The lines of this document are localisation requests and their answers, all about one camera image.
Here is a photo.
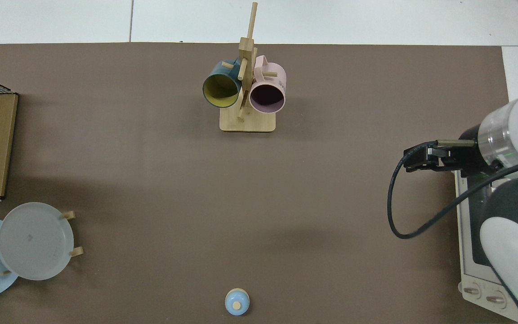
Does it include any wooden plate rack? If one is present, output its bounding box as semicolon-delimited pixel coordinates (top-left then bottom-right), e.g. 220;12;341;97
0;210;84;276

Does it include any grey plate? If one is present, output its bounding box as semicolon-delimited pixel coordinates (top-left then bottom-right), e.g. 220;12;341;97
0;202;74;281

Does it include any pale toaster oven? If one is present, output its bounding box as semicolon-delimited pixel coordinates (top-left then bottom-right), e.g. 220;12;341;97
453;170;518;323

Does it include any pink cup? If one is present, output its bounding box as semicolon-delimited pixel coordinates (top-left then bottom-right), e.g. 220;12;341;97
249;55;287;115

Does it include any wooden cup stand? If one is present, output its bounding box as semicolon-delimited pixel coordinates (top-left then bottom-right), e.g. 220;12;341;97
219;1;277;133

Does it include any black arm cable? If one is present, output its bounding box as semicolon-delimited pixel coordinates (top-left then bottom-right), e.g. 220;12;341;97
387;139;518;239

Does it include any dark blue cup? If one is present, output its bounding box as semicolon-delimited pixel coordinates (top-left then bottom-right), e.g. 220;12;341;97
202;58;244;108

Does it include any brown table cloth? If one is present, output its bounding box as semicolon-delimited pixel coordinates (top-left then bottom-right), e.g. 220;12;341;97
0;43;511;324

